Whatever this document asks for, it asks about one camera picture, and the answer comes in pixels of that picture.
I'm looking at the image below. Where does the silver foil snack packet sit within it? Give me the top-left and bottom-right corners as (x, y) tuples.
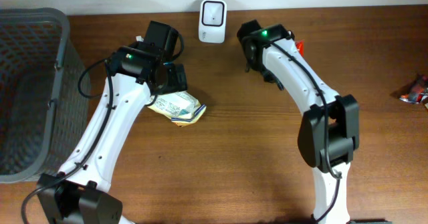
(399, 75), (427, 108)

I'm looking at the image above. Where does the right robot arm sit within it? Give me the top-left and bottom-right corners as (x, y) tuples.
(237, 20), (359, 223)

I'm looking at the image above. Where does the white barcode scanner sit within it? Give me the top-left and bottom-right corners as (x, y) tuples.
(198, 0), (227, 43)

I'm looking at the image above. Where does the red snack bag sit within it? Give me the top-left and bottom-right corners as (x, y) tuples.
(296, 40), (304, 56)

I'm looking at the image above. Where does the grey plastic mesh basket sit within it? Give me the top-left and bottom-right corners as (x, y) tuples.
(1, 8), (91, 184)

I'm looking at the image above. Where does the cream and blue snack bag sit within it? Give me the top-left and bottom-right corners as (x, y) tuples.
(148, 91), (207, 127)

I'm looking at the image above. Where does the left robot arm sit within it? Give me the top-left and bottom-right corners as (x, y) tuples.
(31, 21), (187, 223)

